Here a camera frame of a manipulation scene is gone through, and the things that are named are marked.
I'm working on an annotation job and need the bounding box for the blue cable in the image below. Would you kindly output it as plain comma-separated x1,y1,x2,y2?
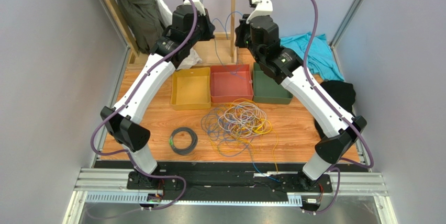
200,11,283,183

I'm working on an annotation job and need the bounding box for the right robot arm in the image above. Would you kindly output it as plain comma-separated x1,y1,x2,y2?
235,14,367,182

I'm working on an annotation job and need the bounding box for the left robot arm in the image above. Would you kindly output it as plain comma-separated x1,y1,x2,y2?
100,5,215,174

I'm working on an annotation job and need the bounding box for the white cloth hanging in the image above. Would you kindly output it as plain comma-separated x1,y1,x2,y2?
155,0,202,70

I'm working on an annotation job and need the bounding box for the olive green cloth hanging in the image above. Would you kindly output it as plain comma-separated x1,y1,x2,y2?
117,0,165,54

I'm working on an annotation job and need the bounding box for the green plastic bin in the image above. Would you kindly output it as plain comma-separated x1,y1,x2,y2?
253,63,294,105

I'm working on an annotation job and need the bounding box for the red plastic bin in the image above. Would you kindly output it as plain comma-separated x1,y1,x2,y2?
210,64,253,103

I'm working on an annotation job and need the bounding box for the cyan cloth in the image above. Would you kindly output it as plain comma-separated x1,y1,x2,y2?
281,32,344,81

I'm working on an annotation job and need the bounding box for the yellow plastic bin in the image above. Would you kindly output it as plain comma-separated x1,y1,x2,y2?
171,67,211,110

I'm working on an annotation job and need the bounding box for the black cloth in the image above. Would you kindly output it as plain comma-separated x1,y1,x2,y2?
313,80,357,140

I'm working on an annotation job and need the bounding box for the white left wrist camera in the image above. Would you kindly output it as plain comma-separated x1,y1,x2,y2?
189,0,206,16

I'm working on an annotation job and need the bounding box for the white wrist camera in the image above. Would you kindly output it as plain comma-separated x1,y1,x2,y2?
247,0,273,24
189,0,206,16

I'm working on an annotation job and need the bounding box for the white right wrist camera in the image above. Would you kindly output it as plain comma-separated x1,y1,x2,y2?
247,0,273,24

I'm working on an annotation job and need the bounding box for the wooden frame stand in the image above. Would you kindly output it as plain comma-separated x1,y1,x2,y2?
102,0,239,66

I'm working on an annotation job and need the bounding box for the white cable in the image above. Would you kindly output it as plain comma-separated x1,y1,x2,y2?
217,102,268,139

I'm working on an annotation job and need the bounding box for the yellow cable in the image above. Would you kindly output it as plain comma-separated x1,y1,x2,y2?
207,98,280,174

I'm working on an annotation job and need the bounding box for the grey coiled cable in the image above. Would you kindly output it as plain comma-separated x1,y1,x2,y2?
169,127,198,156

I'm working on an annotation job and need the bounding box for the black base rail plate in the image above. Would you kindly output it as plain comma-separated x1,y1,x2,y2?
126,161,333,204

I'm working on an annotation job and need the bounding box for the aluminium frame rail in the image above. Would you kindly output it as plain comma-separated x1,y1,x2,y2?
63,161,397,223

